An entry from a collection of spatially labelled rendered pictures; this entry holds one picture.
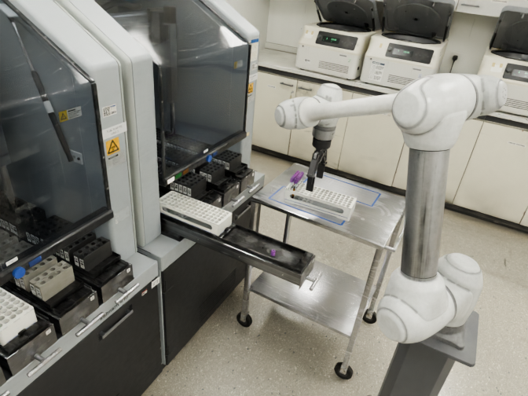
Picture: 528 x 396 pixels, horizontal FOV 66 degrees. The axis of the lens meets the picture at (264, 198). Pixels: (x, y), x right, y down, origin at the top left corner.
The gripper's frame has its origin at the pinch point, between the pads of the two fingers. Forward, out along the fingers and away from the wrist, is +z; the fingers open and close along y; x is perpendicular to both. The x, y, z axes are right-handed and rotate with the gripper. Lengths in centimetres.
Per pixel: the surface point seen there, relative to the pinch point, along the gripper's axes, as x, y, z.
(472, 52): -54, 252, -26
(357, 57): 30, 194, -16
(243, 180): 35.9, 4.9, 12.5
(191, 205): 39, -35, 7
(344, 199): -13.7, 1.0, 4.7
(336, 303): -21, 4, 65
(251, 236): 12.7, -33.3, 12.5
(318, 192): -2.3, 0.6, 4.7
